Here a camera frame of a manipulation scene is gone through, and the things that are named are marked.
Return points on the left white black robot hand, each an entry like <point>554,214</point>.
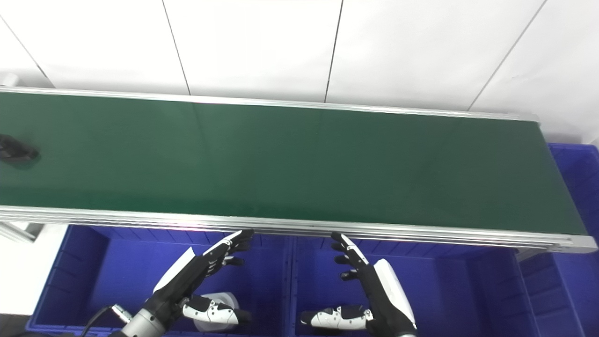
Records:
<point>185,276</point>

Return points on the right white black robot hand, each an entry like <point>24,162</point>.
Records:
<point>388,295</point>

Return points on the black flanged machine part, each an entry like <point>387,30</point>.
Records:
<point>16,150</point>

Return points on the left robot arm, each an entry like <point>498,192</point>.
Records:
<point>145,325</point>

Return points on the white cylindrical part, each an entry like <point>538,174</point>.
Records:
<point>223,299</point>

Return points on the green conveyor belt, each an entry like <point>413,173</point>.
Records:
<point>421,232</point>
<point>290,164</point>

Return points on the large blue plastic bin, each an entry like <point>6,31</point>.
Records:
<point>578,187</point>

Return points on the grey conveyor end housing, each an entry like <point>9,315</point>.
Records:
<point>7,79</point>

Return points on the aluminium conveyor support bracket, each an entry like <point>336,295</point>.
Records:
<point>18,230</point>

